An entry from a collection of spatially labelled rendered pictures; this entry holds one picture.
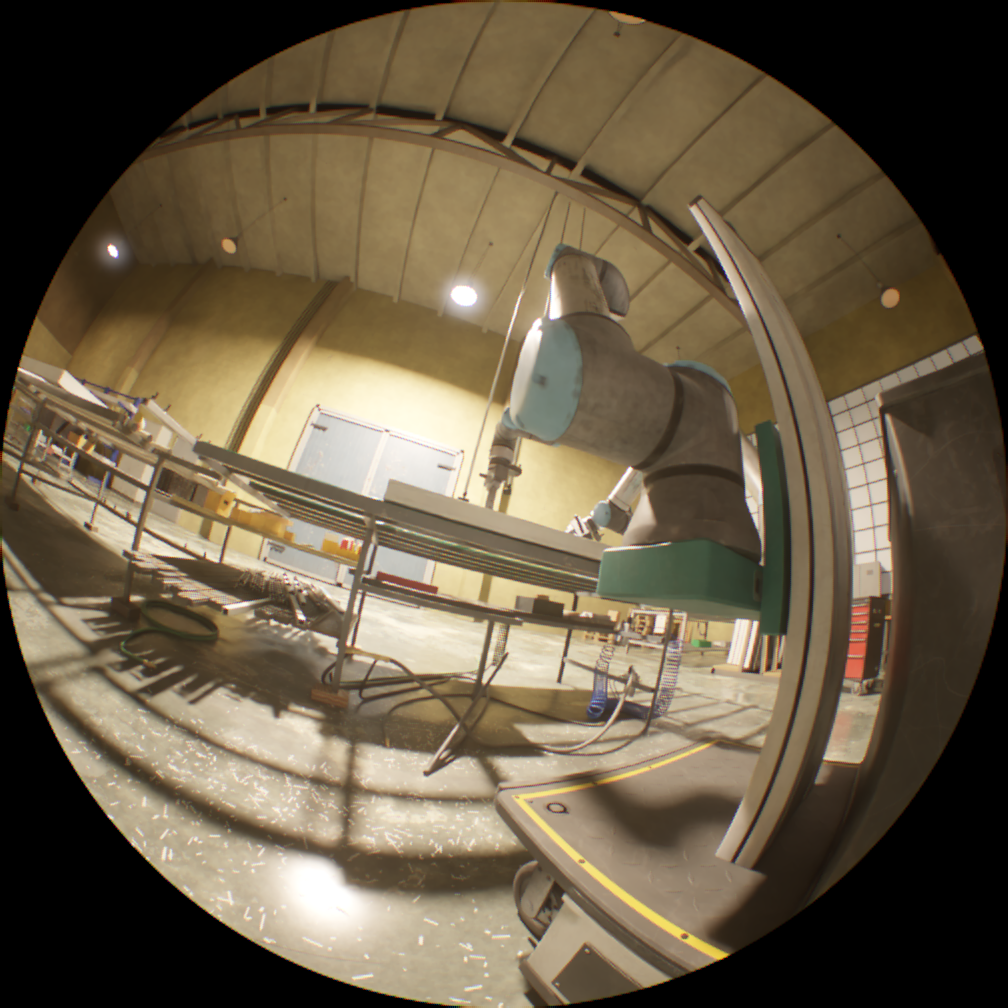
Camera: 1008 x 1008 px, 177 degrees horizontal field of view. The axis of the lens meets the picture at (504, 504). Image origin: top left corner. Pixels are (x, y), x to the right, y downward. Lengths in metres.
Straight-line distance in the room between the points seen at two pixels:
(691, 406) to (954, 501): 0.31
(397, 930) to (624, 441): 0.84
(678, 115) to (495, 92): 3.36
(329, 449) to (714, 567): 8.09
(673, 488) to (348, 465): 7.77
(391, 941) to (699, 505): 0.80
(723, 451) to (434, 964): 0.87
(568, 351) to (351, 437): 7.97
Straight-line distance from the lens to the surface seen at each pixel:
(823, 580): 0.44
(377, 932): 0.72
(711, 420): 0.44
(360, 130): 6.66
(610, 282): 0.95
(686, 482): 0.40
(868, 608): 3.91
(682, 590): 0.33
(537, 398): 0.35
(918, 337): 10.32
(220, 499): 2.39
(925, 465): 0.35
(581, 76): 7.78
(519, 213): 8.49
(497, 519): 1.15
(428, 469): 7.99
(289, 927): 0.72
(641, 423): 0.38
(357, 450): 8.10
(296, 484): 1.15
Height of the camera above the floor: 0.63
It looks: 17 degrees up
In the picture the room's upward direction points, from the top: 12 degrees clockwise
